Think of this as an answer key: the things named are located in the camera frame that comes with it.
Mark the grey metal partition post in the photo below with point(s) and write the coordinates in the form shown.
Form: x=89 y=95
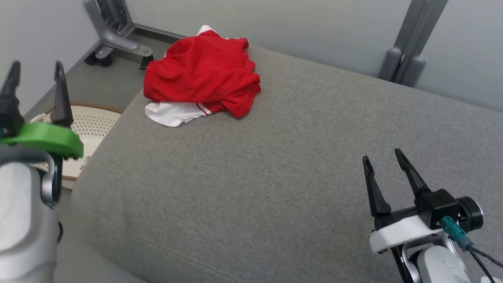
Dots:
x=416 y=31

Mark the grey fabric sofa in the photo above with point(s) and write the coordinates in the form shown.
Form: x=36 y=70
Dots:
x=275 y=177

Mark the white perforated laundry basket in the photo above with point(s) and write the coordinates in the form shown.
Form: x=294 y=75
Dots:
x=94 y=125

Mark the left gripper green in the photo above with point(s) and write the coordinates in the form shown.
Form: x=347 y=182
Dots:
x=43 y=137

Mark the grey metal frame leg with caster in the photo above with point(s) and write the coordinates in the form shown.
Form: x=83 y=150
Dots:
x=114 y=39

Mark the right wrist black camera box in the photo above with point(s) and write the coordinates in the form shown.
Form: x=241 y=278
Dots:
x=438 y=206

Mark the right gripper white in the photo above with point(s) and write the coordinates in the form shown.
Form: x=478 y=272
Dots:
x=401 y=234

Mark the red shorts with white trim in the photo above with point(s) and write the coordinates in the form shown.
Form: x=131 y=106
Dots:
x=204 y=67

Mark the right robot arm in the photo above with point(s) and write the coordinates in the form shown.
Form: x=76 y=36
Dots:
x=436 y=263

